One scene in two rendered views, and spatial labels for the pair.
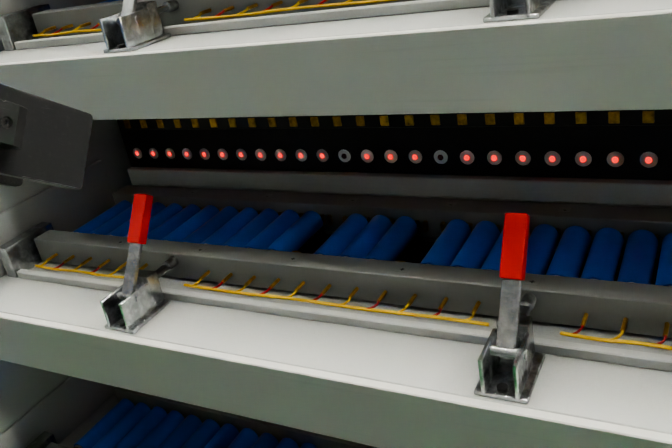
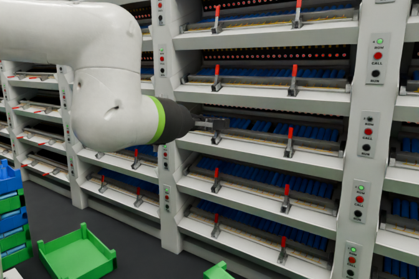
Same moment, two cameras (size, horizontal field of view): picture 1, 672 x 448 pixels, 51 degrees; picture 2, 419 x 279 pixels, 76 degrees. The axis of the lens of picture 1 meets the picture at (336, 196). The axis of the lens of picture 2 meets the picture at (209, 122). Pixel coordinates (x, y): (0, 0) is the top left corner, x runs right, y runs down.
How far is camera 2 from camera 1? 0.49 m
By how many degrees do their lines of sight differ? 10
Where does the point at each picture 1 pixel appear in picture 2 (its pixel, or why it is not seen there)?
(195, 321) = (229, 142)
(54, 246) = not seen: hidden behind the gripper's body
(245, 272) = (237, 133)
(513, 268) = (290, 136)
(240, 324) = (238, 144)
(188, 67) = (230, 97)
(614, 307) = (307, 142)
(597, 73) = (305, 107)
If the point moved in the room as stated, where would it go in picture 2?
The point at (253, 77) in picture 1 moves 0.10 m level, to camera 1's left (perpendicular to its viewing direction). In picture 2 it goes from (243, 100) to (212, 99)
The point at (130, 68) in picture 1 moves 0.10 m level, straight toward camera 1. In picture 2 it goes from (217, 96) to (225, 99)
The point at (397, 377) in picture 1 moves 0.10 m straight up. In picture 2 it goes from (269, 154) to (270, 124)
